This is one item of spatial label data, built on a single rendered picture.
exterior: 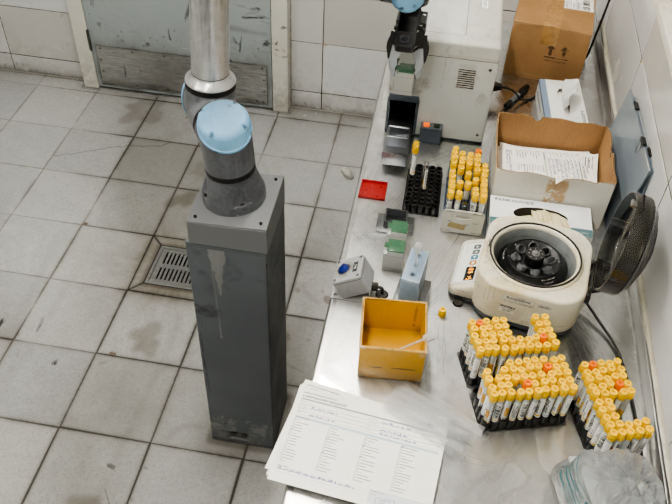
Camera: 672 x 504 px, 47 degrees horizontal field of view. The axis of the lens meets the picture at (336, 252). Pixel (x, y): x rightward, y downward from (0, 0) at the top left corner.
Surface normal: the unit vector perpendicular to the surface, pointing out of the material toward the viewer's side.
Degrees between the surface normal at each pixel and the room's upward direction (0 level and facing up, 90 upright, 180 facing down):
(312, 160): 0
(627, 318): 0
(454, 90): 90
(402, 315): 90
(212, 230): 90
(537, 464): 0
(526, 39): 88
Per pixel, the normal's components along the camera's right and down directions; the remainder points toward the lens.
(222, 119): 0.04, -0.60
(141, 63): -0.17, 0.71
